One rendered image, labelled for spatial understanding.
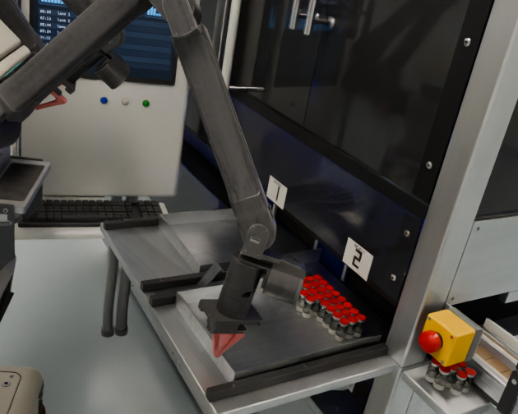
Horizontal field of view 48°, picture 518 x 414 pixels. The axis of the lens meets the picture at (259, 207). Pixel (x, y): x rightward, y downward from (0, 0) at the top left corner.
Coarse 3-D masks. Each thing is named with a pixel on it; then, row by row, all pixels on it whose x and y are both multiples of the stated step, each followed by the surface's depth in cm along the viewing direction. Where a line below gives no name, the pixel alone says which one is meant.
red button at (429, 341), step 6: (432, 330) 105; (420, 336) 105; (426, 336) 104; (432, 336) 103; (438, 336) 104; (420, 342) 105; (426, 342) 104; (432, 342) 103; (438, 342) 103; (426, 348) 104; (432, 348) 103; (438, 348) 104
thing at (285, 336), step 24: (192, 288) 122; (216, 288) 125; (192, 312) 115; (264, 312) 124; (288, 312) 126; (264, 336) 117; (288, 336) 118; (312, 336) 120; (216, 360) 107; (240, 360) 109; (264, 360) 110; (288, 360) 107; (312, 360) 110
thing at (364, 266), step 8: (352, 240) 125; (352, 248) 125; (360, 248) 123; (344, 256) 128; (352, 256) 125; (368, 256) 121; (352, 264) 125; (360, 264) 123; (368, 264) 121; (360, 272) 123; (368, 272) 121
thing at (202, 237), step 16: (160, 224) 151; (176, 224) 154; (192, 224) 156; (208, 224) 157; (224, 224) 159; (176, 240) 142; (192, 240) 148; (208, 240) 149; (224, 240) 151; (240, 240) 152; (288, 240) 157; (192, 256) 134; (208, 256) 142; (224, 256) 143; (288, 256) 144; (304, 256) 146
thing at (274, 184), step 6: (270, 180) 152; (276, 180) 149; (270, 186) 152; (276, 186) 149; (282, 186) 147; (270, 192) 152; (276, 192) 150; (282, 192) 147; (270, 198) 153; (282, 198) 147; (276, 204) 150; (282, 204) 148
